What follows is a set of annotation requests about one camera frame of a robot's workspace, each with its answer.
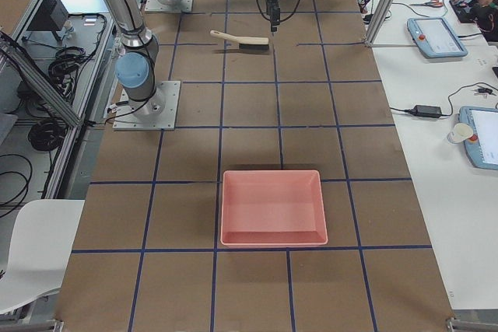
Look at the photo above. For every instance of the orange handled scissors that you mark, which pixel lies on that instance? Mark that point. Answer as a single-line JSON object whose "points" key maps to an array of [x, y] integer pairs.
{"points": [[435, 4]]}

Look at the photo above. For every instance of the white chair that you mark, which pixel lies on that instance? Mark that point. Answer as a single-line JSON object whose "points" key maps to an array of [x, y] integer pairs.
{"points": [[40, 246]]}

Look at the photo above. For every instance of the teach pendant near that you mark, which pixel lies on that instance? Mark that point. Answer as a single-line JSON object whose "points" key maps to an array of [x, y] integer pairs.
{"points": [[481, 148]]}

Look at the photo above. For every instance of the paper cup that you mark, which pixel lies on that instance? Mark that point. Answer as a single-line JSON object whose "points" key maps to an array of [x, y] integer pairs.
{"points": [[459, 133]]}

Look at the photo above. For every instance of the pink plastic bin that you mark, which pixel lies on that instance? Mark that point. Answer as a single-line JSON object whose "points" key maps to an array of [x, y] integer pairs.
{"points": [[272, 208]]}

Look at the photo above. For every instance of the teach pendant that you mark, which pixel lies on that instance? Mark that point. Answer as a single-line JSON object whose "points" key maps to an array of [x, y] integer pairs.
{"points": [[481, 148], [435, 38]]}

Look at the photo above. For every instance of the teach pendant far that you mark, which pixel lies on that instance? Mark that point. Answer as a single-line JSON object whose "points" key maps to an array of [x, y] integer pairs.
{"points": [[435, 38]]}

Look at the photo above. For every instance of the black power adapter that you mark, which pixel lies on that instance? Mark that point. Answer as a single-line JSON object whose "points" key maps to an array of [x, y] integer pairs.
{"points": [[426, 111]]}

